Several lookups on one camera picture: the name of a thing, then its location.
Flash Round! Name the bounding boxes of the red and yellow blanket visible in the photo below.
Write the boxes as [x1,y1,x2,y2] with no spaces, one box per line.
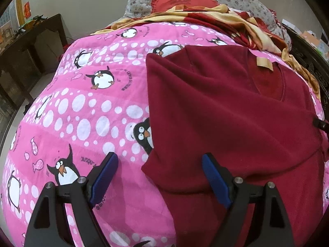
[94,4,322,98]

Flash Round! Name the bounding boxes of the dark red sweater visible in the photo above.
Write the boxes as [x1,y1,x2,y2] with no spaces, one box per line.
[141,45,329,247]

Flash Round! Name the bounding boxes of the orange cardboard box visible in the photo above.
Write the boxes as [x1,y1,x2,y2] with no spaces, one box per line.
[299,31,322,44]

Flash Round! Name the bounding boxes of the pink penguin print blanket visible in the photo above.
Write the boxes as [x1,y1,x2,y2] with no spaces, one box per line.
[0,22,329,247]

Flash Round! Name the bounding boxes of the white box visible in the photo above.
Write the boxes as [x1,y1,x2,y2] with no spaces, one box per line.
[281,19,300,34]

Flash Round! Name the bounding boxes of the dark carved wooden headboard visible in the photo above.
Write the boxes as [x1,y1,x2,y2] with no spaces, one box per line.
[281,24,329,93]

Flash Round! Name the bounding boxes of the dark wooden desk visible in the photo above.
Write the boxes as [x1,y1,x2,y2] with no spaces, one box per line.
[0,14,68,103]

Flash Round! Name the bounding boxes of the red ruffled heart cushion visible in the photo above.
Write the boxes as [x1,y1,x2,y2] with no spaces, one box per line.
[150,0,221,14]

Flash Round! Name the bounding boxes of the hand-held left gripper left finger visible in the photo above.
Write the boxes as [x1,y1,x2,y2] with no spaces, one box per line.
[24,152,119,247]

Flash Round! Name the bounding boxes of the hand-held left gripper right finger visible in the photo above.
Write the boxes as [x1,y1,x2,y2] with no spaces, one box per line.
[202,153,296,247]

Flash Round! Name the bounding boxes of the dark desk clutter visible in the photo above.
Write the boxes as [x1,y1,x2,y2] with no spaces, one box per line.
[14,15,48,35]

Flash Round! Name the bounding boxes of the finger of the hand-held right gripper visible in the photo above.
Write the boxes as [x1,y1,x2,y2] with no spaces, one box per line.
[313,118,329,132]

